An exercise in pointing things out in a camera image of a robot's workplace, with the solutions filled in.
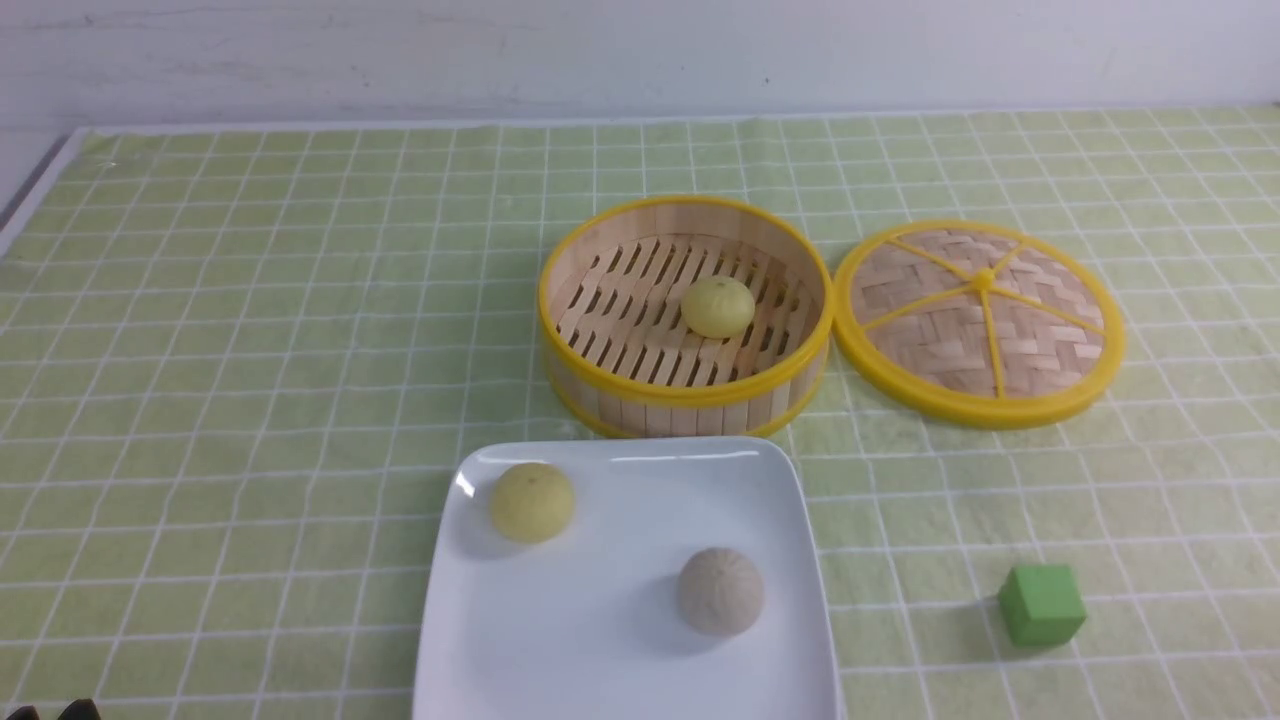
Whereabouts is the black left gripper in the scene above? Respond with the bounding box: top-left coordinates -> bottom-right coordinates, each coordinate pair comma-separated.
6,700 -> 102,720

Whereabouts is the yellow steamed bun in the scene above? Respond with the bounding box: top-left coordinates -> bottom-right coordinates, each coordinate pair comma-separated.
488,462 -> 576,544
680,275 -> 756,340

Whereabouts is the yellow steamed bun on plate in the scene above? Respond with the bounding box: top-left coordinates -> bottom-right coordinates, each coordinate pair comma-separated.
488,462 -> 576,544

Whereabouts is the white square plate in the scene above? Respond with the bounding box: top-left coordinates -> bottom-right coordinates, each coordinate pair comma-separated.
412,436 -> 845,719

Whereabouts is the grey steamed bun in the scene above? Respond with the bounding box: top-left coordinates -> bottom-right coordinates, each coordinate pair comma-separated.
677,547 -> 765,637

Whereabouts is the green checkered tablecloth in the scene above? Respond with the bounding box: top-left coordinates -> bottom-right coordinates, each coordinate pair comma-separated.
1,108 -> 1279,719

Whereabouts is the bamboo steamer basket yellow rim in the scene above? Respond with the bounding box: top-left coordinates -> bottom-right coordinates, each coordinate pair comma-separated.
538,196 -> 835,438

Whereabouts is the green cube block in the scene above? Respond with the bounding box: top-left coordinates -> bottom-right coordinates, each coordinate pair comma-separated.
997,564 -> 1088,647

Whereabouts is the woven bamboo steamer lid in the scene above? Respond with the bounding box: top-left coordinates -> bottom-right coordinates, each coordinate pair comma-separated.
832,219 -> 1126,430

